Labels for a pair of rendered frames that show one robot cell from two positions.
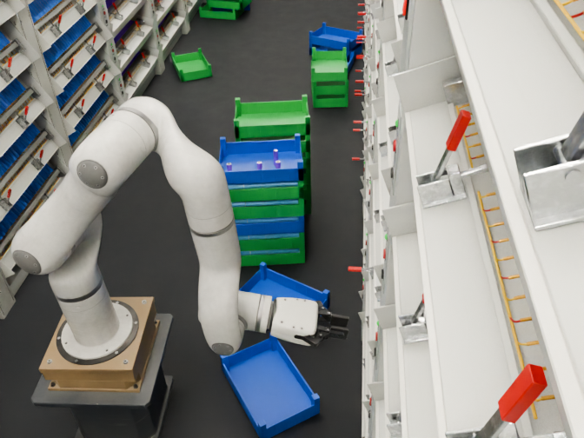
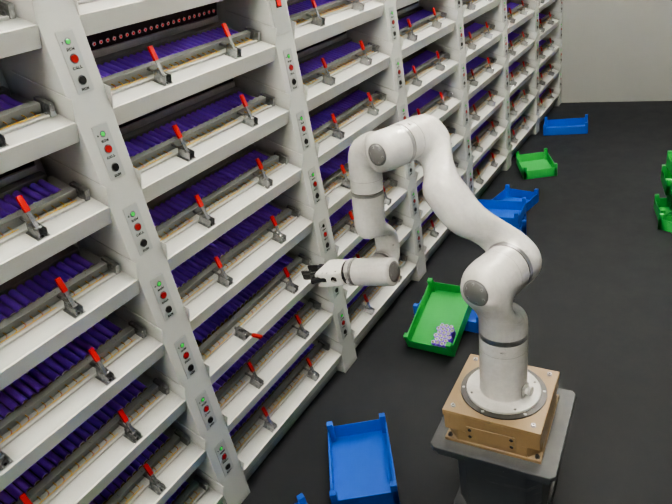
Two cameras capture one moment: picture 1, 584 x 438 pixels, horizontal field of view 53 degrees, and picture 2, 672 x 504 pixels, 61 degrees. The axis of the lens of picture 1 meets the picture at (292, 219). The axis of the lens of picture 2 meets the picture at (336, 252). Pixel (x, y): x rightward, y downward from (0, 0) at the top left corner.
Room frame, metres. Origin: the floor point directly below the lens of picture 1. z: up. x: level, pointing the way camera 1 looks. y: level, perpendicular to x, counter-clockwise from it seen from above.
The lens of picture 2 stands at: (2.23, 0.79, 1.48)
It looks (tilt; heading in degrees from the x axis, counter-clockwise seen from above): 28 degrees down; 210
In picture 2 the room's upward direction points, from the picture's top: 11 degrees counter-clockwise
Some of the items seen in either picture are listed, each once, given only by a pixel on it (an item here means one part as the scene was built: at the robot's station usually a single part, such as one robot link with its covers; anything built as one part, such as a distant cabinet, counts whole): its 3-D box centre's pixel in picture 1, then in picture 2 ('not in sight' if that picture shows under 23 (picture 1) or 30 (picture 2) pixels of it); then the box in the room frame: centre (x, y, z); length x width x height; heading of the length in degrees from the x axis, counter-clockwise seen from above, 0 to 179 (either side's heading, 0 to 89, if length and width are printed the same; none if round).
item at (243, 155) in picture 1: (261, 158); not in sight; (1.82, 0.11, 0.44); 0.30 x 0.20 x 0.08; 91
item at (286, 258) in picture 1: (267, 241); not in sight; (1.82, 0.11, 0.04); 0.30 x 0.20 x 0.08; 91
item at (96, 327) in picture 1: (88, 308); (503, 362); (1.06, 0.54, 0.47); 0.19 x 0.19 x 0.18
